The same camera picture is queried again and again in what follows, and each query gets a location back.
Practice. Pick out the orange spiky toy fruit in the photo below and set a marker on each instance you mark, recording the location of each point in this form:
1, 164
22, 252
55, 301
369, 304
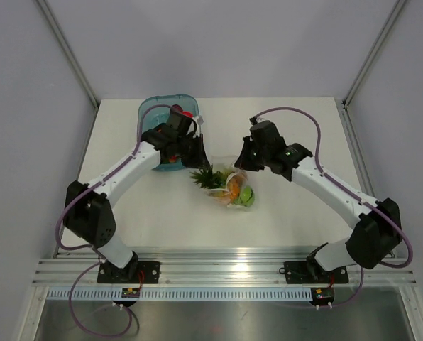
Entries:
213, 182

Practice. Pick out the aluminium mounting rail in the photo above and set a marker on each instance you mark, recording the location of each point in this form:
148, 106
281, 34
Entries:
193, 267

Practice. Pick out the red toy apple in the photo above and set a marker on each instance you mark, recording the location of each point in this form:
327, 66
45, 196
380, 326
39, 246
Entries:
188, 114

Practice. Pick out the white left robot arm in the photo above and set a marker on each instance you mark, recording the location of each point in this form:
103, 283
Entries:
89, 206

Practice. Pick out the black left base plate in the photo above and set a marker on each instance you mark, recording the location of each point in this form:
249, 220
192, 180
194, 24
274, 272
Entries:
145, 272

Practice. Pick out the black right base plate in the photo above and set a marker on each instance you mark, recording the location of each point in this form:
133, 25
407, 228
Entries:
303, 272

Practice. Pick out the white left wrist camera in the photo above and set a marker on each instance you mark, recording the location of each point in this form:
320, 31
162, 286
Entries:
197, 125

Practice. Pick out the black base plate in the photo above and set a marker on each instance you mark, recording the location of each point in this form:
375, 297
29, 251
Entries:
303, 272
145, 272

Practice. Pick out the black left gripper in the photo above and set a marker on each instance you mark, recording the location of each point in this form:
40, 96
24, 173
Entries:
199, 160

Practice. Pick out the left aluminium frame post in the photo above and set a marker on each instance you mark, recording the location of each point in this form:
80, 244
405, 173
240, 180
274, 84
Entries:
55, 27

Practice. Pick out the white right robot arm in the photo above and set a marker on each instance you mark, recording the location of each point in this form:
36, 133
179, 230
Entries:
374, 223

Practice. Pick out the blue plastic tray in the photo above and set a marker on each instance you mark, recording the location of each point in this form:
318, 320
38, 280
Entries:
160, 115

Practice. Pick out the white slotted cable duct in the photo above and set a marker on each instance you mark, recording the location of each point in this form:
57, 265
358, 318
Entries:
182, 294

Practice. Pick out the right aluminium frame post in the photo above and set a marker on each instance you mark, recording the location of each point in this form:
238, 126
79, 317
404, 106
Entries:
374, 51

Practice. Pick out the green toy watermelon ball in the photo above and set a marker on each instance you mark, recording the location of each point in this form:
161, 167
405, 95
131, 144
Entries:
246, 197

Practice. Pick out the brown toy kiwi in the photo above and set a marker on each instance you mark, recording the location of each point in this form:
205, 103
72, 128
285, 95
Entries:
234, 187

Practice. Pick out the aluminium frame post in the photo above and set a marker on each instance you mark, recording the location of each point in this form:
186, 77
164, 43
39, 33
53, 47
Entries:
55, 27
374, 51

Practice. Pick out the dark purple toy plum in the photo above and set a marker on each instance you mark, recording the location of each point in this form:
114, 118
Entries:
177, 107

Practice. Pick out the clear zip top bag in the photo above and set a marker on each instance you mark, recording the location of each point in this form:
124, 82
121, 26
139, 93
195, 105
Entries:
228, 161

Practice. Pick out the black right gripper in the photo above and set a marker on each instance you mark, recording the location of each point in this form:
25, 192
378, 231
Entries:
244, 162

